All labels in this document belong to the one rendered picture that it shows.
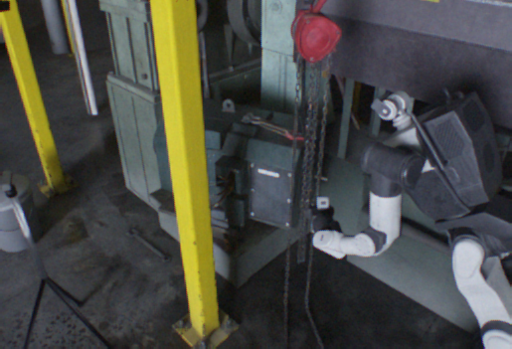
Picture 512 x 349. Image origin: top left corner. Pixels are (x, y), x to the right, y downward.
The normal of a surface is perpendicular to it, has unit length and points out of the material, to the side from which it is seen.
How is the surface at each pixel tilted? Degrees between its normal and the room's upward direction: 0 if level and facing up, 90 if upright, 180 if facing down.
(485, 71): 90
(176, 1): 90
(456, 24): 78
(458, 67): 90
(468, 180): 90
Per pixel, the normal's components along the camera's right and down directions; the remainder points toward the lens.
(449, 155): -0.66, 0.39
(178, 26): 0.72, 0.36
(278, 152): -0.30, -0.27
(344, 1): -0.68, 0.18
